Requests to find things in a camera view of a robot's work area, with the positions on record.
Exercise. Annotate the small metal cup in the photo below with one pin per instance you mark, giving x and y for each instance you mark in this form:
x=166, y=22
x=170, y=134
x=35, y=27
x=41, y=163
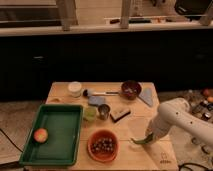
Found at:
x=104, y=111

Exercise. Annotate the grey triangular cloth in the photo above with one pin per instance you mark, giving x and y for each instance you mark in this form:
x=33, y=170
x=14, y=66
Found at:
x=146, y=96

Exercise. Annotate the green chili pepper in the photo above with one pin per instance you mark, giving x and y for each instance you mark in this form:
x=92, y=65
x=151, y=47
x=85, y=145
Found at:
x=146, y=140

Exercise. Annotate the white round container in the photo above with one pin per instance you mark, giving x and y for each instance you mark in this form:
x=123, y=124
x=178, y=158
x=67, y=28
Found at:
x=75, y=88

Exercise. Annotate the green plastic tray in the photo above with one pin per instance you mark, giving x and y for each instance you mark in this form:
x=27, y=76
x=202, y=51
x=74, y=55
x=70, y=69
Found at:
x=63, y=124

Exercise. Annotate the orange bowl of dark berries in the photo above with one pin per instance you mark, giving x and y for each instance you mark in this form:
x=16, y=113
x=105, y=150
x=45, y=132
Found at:
x=102, y=146

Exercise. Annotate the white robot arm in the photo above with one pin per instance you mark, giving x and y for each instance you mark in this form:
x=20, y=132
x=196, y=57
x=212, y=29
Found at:
x=175, y=112

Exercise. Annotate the red yellow apple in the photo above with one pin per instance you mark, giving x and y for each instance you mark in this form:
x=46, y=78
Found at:
x=40, y=135

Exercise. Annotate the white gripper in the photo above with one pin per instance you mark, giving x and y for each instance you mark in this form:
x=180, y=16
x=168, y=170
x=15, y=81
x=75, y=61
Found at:
x=155, y=131

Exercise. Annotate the dark red bowl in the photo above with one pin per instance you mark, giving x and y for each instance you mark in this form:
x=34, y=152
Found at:
x=130, y=89

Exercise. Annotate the light green cup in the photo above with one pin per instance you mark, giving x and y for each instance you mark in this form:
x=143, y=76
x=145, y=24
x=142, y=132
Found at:
x=89, y=114

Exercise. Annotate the blue grey folded cloth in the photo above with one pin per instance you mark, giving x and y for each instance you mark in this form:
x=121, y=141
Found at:
x=96, y=100

